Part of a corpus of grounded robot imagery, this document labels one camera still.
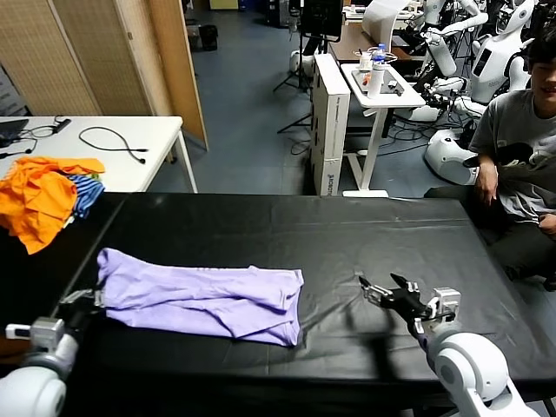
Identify person right hand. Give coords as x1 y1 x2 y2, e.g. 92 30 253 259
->
474 169 500 206

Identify lavender t-shirt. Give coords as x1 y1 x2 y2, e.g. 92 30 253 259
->
96 247 305 348

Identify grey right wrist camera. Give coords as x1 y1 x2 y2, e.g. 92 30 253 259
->
427 286 461 322

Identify wooden folding screen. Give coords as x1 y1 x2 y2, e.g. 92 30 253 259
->
0 0 209 152

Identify blue striped garment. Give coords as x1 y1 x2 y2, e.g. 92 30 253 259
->
64 173 106 221

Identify small white floor unit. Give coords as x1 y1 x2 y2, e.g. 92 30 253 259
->
289 50 316 75

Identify white curved shell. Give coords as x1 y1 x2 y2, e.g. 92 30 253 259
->
362 0 412 49

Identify black laptop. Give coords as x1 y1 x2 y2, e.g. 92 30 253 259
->
0 119 30 149

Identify white standing desk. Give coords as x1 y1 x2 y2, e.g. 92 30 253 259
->
340 63 427 199

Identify dark tray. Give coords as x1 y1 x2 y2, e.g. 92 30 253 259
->
350 69 405 97

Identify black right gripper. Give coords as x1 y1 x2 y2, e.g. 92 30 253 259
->
358 273 435 321

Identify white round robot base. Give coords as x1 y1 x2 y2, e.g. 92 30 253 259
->
423 129 481 186

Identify seated person grey shirt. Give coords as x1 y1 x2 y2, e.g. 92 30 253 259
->
423 25 556 283

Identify white table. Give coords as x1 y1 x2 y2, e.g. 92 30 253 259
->
0 116 199 195

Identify black panel on tripod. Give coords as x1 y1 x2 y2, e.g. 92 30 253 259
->
272 0 344 136

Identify black trash bin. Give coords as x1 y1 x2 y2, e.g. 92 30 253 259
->
198 25 218 53

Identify brown wooden desk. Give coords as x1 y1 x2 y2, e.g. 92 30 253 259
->
328 23 429 66

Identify white thermos bottle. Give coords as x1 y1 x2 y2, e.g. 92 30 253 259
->
367 60 386 100

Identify thin black earphone cable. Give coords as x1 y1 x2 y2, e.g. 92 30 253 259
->
0 137 36 160

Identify tangled black floor cables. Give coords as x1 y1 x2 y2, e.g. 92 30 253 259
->
381 119 435 157

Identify orange garment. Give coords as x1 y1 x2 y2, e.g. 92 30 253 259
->
0 156 107 256

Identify white humanoid robot dark face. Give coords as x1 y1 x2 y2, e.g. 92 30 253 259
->
471 0 535 105

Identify white low robot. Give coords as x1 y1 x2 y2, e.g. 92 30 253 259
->
407 76 490 122

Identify black looped cable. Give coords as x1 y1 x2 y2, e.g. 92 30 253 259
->
78 126 149 165

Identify person right forearm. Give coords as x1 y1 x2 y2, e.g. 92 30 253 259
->
476 150 497 175

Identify white cup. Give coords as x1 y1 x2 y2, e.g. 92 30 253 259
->
354 48 374 73

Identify tall white cardboard box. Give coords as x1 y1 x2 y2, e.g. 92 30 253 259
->
311 54 351 197

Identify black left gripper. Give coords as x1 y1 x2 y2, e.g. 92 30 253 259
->
58 288 106 331

